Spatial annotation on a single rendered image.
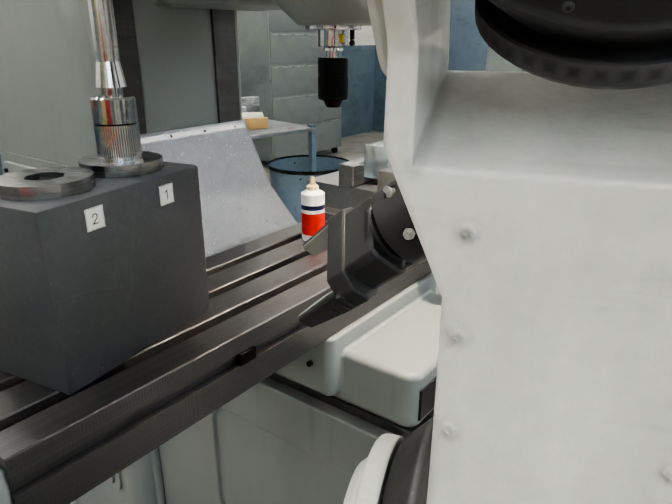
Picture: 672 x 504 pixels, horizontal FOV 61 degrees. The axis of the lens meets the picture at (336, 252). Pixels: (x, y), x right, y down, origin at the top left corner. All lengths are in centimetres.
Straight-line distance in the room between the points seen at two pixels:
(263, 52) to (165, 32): 485
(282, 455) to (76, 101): 72
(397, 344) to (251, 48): 539
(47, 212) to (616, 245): 46
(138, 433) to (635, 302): 51
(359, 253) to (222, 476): 77
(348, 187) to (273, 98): 497
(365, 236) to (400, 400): 32
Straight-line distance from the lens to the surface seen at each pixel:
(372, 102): 867
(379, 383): 85
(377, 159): 106
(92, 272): 61
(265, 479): 115
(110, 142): 67
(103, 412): 61
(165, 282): 69
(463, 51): 793
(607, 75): 22
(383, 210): 56
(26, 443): 59
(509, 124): 26
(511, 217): 23
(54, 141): 123
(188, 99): 121
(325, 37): 91
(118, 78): 68
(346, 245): 61
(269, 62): 597
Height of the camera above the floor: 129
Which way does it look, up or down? 20 degrees down
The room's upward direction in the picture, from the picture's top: straight up
